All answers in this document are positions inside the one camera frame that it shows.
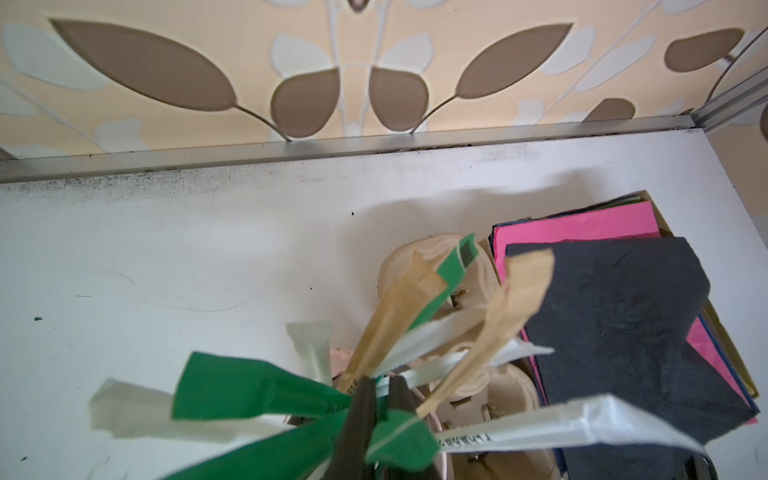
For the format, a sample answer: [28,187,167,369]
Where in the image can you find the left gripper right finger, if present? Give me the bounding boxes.
[383,376,441,480]

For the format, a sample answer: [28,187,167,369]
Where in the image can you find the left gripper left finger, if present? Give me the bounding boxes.
[323,377,378,480]

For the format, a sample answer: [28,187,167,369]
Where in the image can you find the green straw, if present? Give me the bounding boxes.
[161,350,442,480]

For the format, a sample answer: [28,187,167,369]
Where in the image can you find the cup of wrapped straws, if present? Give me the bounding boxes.
[89,256,702,454]

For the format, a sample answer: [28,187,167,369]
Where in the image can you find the brown pulp cup carriers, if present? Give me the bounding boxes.
[366,248,555,464]

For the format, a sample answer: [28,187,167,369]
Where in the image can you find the stack of coloured napkins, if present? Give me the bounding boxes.
[489,193,759,443]

